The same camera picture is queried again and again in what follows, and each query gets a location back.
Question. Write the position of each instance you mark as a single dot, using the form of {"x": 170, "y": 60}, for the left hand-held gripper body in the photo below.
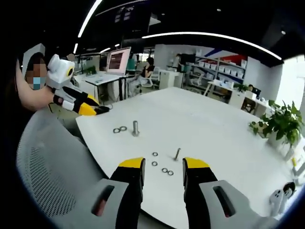
{"x": 58, "y": 71}

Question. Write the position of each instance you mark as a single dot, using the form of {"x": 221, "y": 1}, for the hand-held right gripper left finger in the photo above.
{"x": 128, "y": 190}

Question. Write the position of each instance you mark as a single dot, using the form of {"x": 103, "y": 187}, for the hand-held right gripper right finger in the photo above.
{"x": 197, "y": 190}

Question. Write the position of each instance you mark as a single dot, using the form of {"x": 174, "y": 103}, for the small steel washer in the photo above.
{"x": 155, "y": 154}
{"x": 154, "y": 163}
{"x": 170, "y": 172}
{"x": 164, "y": 170}

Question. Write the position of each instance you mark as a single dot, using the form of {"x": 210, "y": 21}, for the pair of washers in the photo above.
{"x": 116, "y": 130}

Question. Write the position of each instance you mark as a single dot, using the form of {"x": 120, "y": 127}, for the thin steel threaded stud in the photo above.
{"x": 177, "y": 153}

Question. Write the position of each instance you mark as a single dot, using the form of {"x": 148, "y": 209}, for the large steel washer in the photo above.
{"x": 123, "y": 128}

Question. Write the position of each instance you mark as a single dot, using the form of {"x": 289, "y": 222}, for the thick steel threaded stud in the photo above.
{"x": 135, "y": 128}

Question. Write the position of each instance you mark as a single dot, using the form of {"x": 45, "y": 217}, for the small green desk plant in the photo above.
{"x": 90, "y": 70}

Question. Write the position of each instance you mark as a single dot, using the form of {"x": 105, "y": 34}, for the white office desk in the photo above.
{"x": 104, "y": 80}

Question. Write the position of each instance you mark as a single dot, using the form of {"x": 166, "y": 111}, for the computer monitor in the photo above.
{"x": 118, "y": 60}

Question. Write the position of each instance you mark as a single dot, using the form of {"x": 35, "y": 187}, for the grey mesh office chair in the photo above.
{"x": 54, "y": 167}

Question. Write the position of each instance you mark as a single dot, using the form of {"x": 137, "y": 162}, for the white office chair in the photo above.
{"x": 149, "y": 80}

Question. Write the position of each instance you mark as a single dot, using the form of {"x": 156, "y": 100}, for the white handheld controller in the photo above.
{"x": 276, "y": 198}

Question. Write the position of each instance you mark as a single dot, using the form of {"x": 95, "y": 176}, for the white cabinet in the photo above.
{"x": 170, "y": 78}

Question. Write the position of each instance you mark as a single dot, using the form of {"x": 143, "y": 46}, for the green potted plant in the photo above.
{"x": 278, "y": 121}

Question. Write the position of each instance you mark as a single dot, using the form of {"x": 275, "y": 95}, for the shelf with white bins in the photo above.
{"x": 221, "y": 69}

